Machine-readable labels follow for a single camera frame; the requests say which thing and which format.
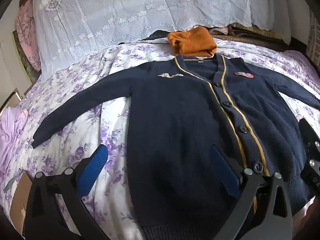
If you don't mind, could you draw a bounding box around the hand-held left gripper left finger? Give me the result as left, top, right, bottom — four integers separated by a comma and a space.
22, 145, 118, 240

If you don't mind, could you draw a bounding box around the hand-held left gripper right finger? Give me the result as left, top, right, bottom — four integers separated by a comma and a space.
209, 145, 293, 240

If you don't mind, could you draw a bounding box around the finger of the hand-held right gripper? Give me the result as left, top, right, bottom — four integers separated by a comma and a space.
299, 118, 320, 161

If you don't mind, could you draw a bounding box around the navy knit cardigan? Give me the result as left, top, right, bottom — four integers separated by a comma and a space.
31, 54, 320, 240

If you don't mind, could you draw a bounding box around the cardboard box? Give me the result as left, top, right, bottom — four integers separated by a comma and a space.
9, 171, 33, 230

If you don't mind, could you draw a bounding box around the lilac cloth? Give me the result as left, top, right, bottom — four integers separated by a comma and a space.
0, 106, 29, 178

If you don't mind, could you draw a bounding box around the purple floral bed sheet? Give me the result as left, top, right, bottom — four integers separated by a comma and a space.
0, 36, 320, 240

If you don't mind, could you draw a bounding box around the beige woven panel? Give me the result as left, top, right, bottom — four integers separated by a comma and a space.
306, 7, 320, 63

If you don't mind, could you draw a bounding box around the brown woven blanket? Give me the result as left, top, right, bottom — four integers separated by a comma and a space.
212, 22, 308, 53

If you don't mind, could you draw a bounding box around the olive patterned quilt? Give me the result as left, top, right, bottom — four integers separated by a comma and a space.
12, 30, 38, 85

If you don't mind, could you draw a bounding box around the orange folded garment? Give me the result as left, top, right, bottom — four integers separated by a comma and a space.
167, 27, 217, 57

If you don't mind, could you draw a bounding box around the dark cloth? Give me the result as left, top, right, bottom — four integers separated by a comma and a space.
120, 29, 172, 43

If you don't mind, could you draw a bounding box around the pink floral blanket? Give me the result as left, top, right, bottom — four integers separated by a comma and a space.
14, 0, 42, 72

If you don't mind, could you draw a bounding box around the white lace cover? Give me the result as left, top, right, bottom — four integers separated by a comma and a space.
32, 0, 253, 75

